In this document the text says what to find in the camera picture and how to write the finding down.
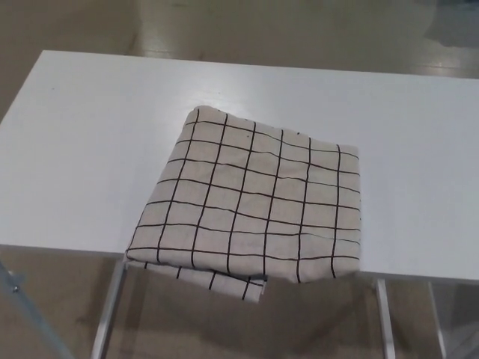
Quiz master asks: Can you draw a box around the white towel with black checks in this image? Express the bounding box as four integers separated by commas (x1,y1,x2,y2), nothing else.
125,105,362,301

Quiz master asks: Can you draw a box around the slanted white table leg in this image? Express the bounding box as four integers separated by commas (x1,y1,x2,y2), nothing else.
91,259,129,359

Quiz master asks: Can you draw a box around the grey metal frame bar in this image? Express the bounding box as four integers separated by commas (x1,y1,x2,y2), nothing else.
0,259,74,359

